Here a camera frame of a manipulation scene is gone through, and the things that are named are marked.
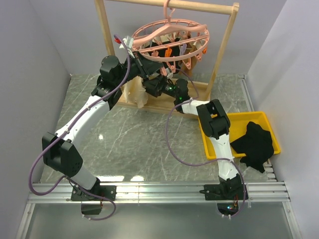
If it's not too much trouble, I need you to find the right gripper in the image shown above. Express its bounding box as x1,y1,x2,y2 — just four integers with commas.
142,72,179,100

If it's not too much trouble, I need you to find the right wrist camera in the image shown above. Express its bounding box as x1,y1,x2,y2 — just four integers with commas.
164,66,176,79

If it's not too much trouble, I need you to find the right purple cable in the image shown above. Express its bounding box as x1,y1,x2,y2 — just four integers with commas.
165,69,247,219

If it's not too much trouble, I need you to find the beige boxer underwear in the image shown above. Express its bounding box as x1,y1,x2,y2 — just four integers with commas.
123,76,148,109

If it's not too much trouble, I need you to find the purple cable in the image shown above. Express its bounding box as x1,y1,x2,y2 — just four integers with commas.
165,69,247,219
29,34,132,221

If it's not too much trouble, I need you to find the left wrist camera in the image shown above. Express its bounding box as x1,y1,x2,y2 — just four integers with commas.
114,35,134,53

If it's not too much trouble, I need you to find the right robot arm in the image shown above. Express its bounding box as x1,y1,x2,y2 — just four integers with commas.
143,77,248,201

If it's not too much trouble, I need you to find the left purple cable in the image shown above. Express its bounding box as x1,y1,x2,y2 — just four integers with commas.
29,34,132,221

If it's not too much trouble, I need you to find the pink round clip hanger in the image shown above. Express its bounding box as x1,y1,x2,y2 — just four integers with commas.
132,8,210,68

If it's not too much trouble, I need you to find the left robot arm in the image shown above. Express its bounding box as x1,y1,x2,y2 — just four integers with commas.
42,53,163,200

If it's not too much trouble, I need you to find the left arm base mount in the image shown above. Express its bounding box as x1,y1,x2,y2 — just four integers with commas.
70,185,117,221

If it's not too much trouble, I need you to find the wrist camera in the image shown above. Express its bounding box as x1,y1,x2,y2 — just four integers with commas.
164,66,176,79
114,35,134,53

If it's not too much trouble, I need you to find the brown underwear on hanger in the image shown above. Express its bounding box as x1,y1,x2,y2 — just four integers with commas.
179,43,197,77

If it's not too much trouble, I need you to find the black underwear in tray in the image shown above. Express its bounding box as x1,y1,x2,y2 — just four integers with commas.
230,121,274,173

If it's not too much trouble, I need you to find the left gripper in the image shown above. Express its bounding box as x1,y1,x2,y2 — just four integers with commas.
115,50,163,88

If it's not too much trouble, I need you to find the black underwear on hanger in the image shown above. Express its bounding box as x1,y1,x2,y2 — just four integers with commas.
145,41,181,69

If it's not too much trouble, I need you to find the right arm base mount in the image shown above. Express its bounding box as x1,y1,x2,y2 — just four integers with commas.
199,183,249,217

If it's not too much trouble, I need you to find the aluminium mounting rail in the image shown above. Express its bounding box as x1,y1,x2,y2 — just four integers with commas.
17,182,297,239

